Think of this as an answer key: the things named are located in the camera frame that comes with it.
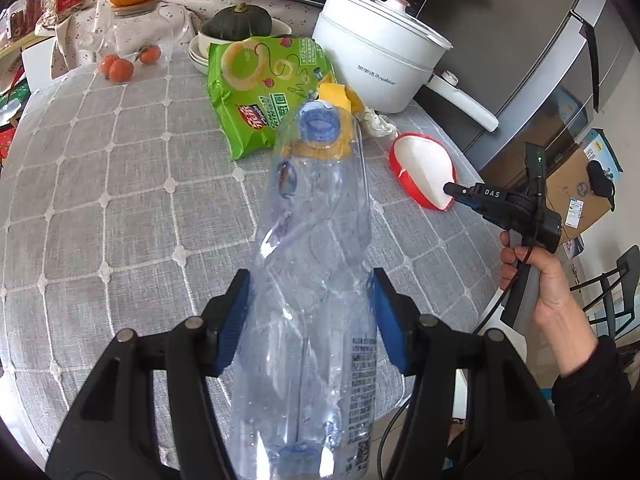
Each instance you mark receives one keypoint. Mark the clear crushed plastic bottle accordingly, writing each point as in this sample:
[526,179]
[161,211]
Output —
[304,373]

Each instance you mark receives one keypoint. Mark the dark green pumpkin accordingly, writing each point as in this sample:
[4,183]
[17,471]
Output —
[238,22]

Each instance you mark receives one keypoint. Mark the yellow snack bag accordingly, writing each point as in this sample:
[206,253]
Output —
[340,97]

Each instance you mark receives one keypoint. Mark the person's right hand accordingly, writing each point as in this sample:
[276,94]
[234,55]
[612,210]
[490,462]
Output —
[557,314]

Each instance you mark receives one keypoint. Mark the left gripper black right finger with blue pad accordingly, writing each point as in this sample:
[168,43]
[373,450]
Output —
[510,430]

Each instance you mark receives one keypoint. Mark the small tangerine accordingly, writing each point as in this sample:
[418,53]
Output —
[150,54]
[121,70]
[106,64]

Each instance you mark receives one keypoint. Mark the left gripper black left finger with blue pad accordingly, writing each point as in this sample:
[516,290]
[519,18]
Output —
[110,430]

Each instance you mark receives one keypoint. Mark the red and white bowl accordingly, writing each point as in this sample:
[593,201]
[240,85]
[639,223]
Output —
[423,167]

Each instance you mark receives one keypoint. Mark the right forearm black sleeve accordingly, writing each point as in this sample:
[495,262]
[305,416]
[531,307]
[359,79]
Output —
[598,411]

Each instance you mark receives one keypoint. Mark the green onion rings snack bag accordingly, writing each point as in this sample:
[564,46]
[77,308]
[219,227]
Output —
[254,83]

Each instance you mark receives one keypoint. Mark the white electric cooking pot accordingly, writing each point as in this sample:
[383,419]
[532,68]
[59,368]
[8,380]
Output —
[386,56]

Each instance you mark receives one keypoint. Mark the upper cardboard box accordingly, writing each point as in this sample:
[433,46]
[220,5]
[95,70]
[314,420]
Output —
[583,189]

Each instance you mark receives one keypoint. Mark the floral cloth cover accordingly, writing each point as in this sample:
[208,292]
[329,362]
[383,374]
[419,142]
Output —
[93,29]

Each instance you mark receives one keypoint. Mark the black folding chair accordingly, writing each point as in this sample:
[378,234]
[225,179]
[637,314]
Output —
[617,298]

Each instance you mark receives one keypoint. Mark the grey refrigerator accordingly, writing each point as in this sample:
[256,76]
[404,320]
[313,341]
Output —
[542,67]

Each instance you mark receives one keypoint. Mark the grey checked tablecloth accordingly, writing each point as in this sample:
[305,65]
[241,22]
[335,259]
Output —
[121,207]

